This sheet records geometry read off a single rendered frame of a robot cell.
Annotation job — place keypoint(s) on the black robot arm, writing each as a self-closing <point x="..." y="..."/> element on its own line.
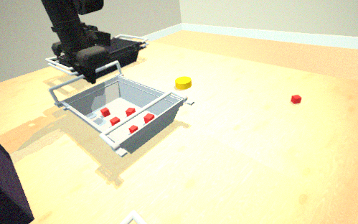
<point x="66" y="10"/>

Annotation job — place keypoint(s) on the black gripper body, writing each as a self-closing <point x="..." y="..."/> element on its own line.
<point x="74" y="44"/>

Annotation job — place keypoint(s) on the yellow short cylinder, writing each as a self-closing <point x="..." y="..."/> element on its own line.
<point x="183" y="83"/>

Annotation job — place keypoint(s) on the green plastic tray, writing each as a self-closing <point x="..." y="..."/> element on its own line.
<point x="134" y="215"/>

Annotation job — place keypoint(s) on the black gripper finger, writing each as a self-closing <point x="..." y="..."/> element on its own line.
<point x="89" y="73"/>
<point x="70" y="62"/>

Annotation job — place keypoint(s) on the small red block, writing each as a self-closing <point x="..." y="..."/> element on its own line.
<point x="148" y="117"/>
<point x="296" y="99"/>
<point x="130" y="111"/>
<point x="105" y="112"/>
<point x="133" y="129"/>
<point x="114" y="121"/>

